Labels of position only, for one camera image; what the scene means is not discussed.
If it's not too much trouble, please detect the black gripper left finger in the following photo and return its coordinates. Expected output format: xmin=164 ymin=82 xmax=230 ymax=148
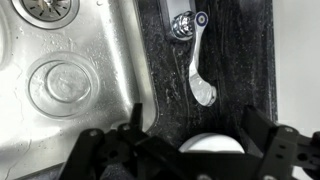
xmin=59 ymin=103 xmax=188 ymax=180

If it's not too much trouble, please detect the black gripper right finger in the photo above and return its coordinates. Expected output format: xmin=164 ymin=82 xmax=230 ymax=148
xmin=240 ymin=104 xmax=320 ymax=180

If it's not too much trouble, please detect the chrome faucet valve base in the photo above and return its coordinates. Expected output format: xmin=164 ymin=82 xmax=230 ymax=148
xmin=171 ymin=10 xmax=197 ymax=41

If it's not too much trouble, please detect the white round object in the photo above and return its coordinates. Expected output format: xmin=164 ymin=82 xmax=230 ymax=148
xmin=179 ymin=132 xmax=246 ymax=155

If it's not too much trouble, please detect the clear round glass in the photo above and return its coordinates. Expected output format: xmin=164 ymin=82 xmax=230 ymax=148
xmin=27 ymin=51 xmax=101 ymax=121

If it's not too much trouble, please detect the stainless steel sink basin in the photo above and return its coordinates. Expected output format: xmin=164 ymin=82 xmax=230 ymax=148
xmin=0 ymin=0 xmax=158 ymax=175

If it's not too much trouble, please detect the metal sink drain strainer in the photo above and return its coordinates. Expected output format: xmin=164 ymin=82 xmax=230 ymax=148
xmin=10 ymin=0 xmax=81 ymax=31

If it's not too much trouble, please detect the chrome faucet lever handle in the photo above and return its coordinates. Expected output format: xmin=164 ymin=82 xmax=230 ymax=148
xmin=188 ymin=11 xmax=218 ymax=108

